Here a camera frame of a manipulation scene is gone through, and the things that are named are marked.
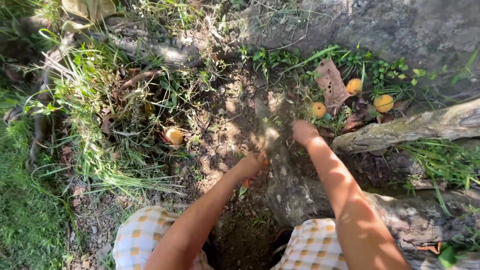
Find person's left hand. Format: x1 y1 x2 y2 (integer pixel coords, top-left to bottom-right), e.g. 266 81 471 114
236 151 269 181

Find person's right hand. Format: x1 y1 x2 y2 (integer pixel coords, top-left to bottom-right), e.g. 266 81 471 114
292 119 320 148

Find orange-handled garden blade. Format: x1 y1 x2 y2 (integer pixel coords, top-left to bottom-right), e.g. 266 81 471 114
241 97 281 189

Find large brown dry leaf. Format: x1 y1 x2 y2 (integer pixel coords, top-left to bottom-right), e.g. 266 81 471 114
314 57 352 116

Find thick mossy tree root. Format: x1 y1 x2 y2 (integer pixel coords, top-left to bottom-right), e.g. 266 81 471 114
264 144 480 270

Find grey slanting tree root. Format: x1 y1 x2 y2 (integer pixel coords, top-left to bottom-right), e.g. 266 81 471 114
331 98 480 155

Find large grey rock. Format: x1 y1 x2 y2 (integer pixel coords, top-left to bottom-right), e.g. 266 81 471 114
240 0 480 99

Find checked white orange garment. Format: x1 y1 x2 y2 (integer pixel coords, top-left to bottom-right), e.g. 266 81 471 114
112 205 350 270

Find long curled brown dry leaf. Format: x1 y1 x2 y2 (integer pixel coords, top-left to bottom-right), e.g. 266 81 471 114
116 69 164 99

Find glossy green leaf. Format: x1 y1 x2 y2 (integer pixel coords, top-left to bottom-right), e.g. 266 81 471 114
437 244 459 269

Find yellowish dry leaves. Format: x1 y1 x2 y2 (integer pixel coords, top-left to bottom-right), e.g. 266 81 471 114
61 0 118 31

